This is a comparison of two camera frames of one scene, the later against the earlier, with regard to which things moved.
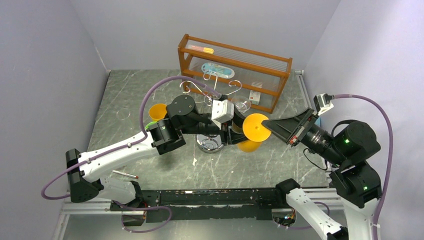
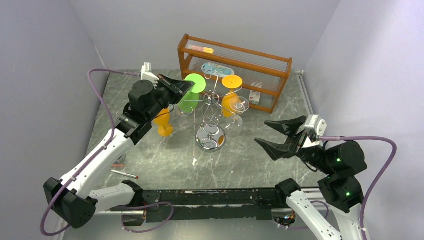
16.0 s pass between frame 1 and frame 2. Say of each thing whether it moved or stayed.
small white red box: stayed
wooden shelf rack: stayed
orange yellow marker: stayed
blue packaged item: stayed
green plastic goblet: moved
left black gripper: moved
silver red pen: stayed
